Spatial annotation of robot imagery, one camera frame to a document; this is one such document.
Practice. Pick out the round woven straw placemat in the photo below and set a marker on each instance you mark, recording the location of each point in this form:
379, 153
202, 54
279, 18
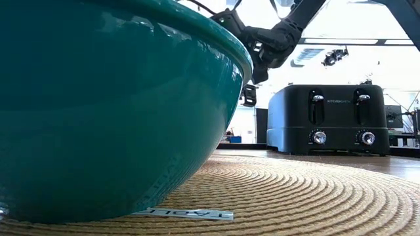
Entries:
295, 196

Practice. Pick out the small blue box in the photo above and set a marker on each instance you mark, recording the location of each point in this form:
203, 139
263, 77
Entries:
235, 139

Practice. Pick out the white placemat label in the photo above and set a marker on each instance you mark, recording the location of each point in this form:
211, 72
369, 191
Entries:
187, 213

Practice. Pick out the black aluminium table frame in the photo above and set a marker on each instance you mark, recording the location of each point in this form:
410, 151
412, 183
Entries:
243, 146

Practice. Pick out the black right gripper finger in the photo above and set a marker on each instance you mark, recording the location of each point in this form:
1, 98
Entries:
260, 72
249, 95

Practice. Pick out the overhead metal beam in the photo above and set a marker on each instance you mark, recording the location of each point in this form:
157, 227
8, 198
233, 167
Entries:
380, 41

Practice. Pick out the black equipment stand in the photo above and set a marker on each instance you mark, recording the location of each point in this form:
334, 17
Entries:
417, 126

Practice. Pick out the black background cabinet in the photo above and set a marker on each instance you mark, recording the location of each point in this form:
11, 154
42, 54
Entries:
261, 126

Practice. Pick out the dark background monitor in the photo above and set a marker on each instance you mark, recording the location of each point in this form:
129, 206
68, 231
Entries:
393, 116

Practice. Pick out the ceiling spotlight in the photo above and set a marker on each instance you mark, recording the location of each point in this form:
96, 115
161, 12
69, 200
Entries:
333, 58

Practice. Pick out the black four-slot toaster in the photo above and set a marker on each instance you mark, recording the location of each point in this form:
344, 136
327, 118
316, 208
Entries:
295, 114

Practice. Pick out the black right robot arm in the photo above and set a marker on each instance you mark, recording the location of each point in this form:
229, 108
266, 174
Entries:
308, 13

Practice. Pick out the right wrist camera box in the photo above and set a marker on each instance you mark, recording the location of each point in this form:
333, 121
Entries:
229, 21

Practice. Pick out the large glossy bowl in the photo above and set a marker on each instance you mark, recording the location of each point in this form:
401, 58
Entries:
98, 114

